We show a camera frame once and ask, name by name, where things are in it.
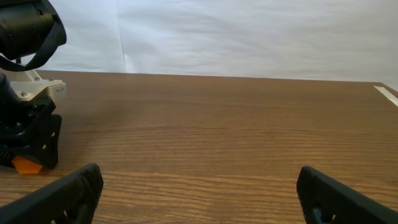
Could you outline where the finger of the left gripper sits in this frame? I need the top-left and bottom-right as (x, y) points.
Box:
(30, 113), (63, 170)
(0, 150), (16, 168)

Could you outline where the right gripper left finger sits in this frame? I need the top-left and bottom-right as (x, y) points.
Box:
(0, 163), (104, 224)

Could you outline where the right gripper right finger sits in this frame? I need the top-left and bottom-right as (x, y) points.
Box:
(296, 166), (398, 224)

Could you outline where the black cable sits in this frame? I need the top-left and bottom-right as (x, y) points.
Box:
(0, 14), (68, 73)

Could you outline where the orange cube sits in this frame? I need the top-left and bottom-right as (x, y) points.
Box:
(11, 155), (44, 175)

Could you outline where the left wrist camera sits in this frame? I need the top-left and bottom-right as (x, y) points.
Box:
(8, 70), (68, 103)

